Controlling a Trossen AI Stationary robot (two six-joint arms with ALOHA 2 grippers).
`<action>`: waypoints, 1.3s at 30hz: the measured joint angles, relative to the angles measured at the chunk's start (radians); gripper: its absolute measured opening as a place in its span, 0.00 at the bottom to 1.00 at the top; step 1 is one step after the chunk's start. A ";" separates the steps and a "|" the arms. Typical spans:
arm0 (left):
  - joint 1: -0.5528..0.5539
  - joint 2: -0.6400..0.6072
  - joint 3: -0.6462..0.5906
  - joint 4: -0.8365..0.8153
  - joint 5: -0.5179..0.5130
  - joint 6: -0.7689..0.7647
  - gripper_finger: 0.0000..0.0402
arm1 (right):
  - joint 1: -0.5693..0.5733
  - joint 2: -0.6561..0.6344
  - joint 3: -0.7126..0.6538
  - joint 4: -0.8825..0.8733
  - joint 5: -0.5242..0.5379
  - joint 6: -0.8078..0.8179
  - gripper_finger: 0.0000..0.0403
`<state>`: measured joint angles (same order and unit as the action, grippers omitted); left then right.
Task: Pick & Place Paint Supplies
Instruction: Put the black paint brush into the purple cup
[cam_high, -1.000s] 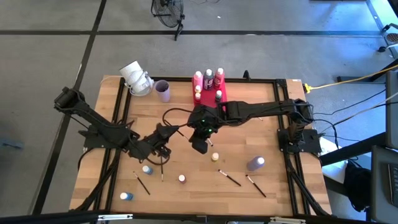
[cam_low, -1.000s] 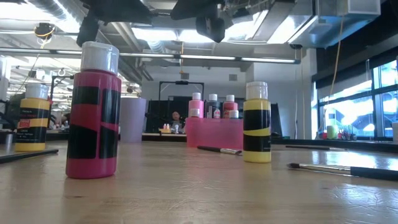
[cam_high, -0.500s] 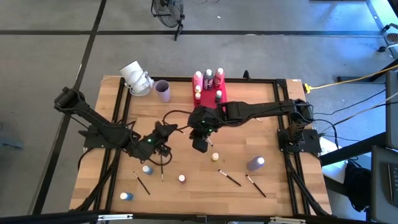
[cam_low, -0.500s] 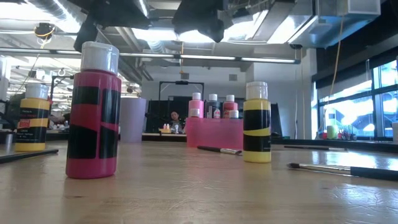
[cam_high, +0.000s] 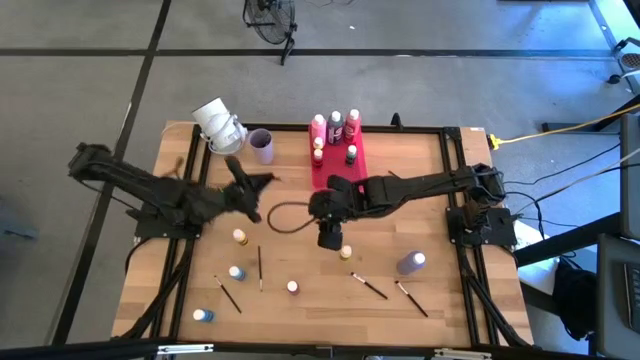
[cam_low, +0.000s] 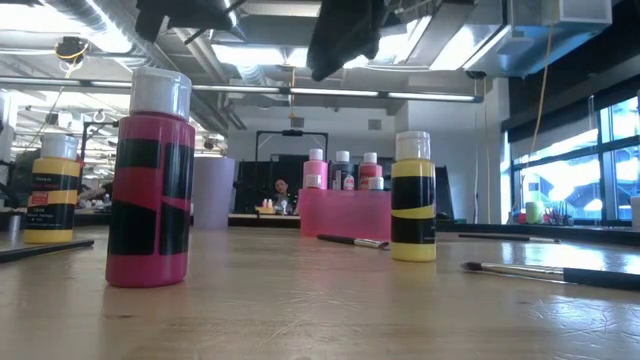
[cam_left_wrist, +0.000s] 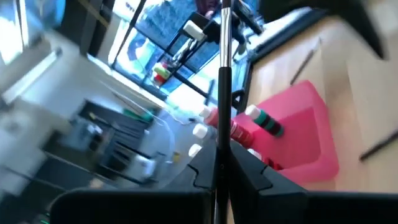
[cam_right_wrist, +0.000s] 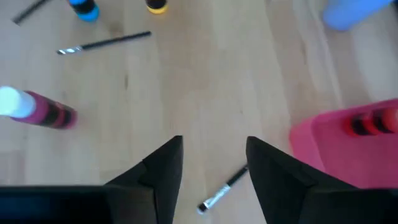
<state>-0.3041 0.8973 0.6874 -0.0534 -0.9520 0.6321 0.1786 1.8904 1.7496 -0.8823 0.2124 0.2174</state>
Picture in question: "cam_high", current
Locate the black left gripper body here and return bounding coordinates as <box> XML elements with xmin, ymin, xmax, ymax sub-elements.
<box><xmin>214</xmin><ymin>185</ymin><xmax>264</xmax><ymax>225</ymax></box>

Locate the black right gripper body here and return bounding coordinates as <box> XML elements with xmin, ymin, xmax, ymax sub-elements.
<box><xmin>307</xmin><ymin>188</ymin><xmax>354</xmax><ymax>226</ymax></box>

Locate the tall pink paint bottle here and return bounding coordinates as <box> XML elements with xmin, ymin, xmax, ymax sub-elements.
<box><xmin>310</xmin><ymin>113</ymin><xmax>328</xmax><ymax>144</ymax></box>

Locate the tall lavender paint bottle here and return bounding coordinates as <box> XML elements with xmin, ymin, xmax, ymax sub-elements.
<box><xmin>396</xmin><ymin>250</ymin><xmax>428</xmax><ymax>277</ymax></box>

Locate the tall grey paint bottle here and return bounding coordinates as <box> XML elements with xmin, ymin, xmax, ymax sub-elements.
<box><xmin>326</xmin><ymin>109</ymin><xmax>345</xmax><ymax>146</ymax></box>

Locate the tall red paint bottle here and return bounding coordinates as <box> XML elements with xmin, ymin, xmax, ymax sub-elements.
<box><xmin>342</xmin><ymin>107</ymin><xmax>362</xmax><ymax>144</ymax></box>

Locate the lavender plastic cup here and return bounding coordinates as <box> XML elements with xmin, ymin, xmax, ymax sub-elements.
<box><xmin>248</xmin><ymin>127</ymin><xmax>276</xmax><ymax>166</ymax></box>

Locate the pink plastic bin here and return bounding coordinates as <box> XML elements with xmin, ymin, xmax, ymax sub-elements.
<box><xmin>307</xmin><ymin>119</ymin><xmax>370</xmax><ymax>191</ymax></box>

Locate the white paper towel roll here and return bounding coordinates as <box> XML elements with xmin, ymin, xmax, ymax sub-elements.
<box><xmin>191</xmin><ymin>96</ymin><xmax>250</xmax><ymax>156</ymax></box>

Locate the black floor fan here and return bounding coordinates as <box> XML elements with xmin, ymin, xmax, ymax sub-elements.
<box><xmin>241</xmin><ymin>0</ymin><xmax>299</xmax><ymax>67</ymax></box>

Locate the black bag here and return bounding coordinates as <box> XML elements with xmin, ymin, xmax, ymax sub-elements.
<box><xmin>551</xmin><ymin>255</ymin><xmax>600</xmax><ymax>342</ymax></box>

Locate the desk with keyboard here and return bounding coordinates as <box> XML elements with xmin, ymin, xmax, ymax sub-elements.
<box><xmin>596</xmin><ymin>233</ymin><xmax>640</xmax><ymax>360</ymax></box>

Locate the grey flat panel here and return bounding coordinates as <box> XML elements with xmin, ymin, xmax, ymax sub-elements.
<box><xmin>618</xmin><ymin>112</ymin><xmax>640</xmax><ymax>241</ymax></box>

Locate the computer keyboard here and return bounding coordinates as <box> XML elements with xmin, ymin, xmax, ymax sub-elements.
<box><xmin>623</xmin><ymin>262</ymin><xmax>640</xmax><ymax>321</ymax></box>

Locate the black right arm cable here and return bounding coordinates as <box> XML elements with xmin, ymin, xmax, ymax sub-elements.
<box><xmin>265</xmin><ymin>200</ymin><xmax>322</xmax><ymax>235</ymax></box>

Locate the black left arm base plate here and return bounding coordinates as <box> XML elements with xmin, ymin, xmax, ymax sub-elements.
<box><xmin>133</xmin><ymin>199</ymin><xmax>207</xmax><ymax>240</ymax></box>

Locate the black aluminium table frame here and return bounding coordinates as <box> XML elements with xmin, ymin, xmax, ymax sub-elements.
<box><xmin>112</xmin><ymin>122</ymin><xmax>534</xmax><ymax>351</ymax></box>

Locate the silver beam bracket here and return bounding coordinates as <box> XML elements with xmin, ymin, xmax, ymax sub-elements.
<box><xmin>156</xmin><ymin>342</ymin><xmax>215</xmax><ymax>357</ymax></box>
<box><xmin>432</xmin><ymin>348</ymin><xmax>494</xmax><ymax>360</ymax></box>

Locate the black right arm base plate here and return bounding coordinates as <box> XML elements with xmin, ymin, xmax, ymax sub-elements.
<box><xmin>446</xmin><ymin>207</ymin><xmax>519</xmax><ymax>248</ymax></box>

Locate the yellow extension cable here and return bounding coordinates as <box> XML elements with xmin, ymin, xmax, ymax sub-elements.
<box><xmin>487</xmin><ymin>102</ymin><xmax>640</xmax><ymax>150</ymax></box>

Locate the black overhead frame beam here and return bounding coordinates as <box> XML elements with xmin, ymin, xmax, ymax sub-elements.
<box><xmin>0</xmin><ymin>337</ymin><xmax>640</xmax><ymax>360</ymax></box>

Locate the black floor cable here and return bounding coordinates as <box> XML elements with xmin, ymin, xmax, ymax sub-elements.
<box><xmin>504</xmin><ymin>142</ymin><xmax>640</xmax><ymax>226</ymax></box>

